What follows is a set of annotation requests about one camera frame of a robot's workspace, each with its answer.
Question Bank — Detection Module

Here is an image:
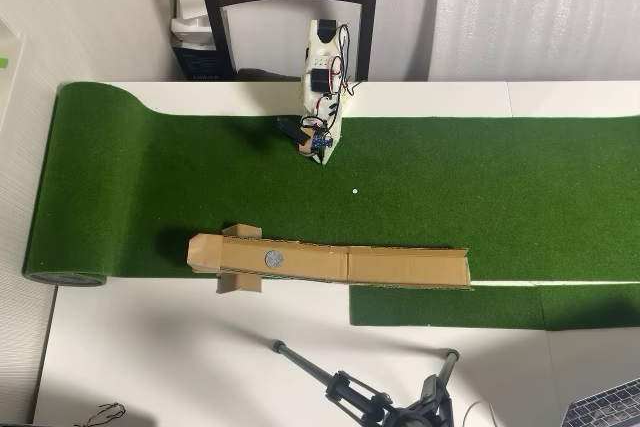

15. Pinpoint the thin white cable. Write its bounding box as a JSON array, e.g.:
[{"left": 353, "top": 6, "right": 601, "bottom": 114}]
[{"left": 462, "top": 399, "right": 499, "bottom": 427}]

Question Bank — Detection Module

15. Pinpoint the dark printed box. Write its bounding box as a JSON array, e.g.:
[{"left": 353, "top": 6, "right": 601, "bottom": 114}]
[{"left": 172, "top": 44, "right": 236, "bottom": 82}]

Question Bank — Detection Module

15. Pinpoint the long cardboard ramp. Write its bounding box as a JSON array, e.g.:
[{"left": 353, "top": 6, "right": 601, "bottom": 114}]
[{"left": 186, "top": 230, "right": 475, "bottom": 293}]

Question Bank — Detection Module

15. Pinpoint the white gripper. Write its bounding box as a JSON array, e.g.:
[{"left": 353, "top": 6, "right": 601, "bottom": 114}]
[{"left": 301, "top": 95, "right": 357, "bottom": 167}]

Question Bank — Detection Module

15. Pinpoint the cardboard ramp support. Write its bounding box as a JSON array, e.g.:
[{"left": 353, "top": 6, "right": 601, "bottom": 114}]
[{"left": 215, "top": 223, "right": 264, "bottom": 295}]

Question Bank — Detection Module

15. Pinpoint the white pleated curtain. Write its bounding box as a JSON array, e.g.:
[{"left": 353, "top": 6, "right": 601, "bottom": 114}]
[{"left": 428, "top": 0, "right": 640, "bottom": 82}]

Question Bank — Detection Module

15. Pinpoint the white plastic appliance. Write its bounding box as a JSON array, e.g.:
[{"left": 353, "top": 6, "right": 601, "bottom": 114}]
[{"left": 168, "top": 16, "right": 217, "bottom": 51}]

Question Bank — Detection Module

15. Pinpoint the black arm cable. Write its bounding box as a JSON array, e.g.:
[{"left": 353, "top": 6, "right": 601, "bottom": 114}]
[{"left": 335, "top": 24, "right": 357, "bottom": 96}]

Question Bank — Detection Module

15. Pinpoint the gray laptop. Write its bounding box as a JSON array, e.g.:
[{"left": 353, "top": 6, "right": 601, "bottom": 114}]
[{"left": 559, "top": 379, "right": 640, "bottom": 427}]

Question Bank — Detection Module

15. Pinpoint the black tripod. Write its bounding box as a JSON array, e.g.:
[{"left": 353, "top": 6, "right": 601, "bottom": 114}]
[{"left": 269, "top": 339, "right": 461, "bottom": 427}]

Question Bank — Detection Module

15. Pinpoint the thin black wire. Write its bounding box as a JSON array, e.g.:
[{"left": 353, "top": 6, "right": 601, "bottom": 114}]
[{"left": 87, "top": 401, "right": 126, "bottom": 426}]

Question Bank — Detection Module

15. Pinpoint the long green turf mat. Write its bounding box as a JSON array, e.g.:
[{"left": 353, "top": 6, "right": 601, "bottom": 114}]
[{"left": 22, "top": 80, "right": 640, "bottom": 291}]

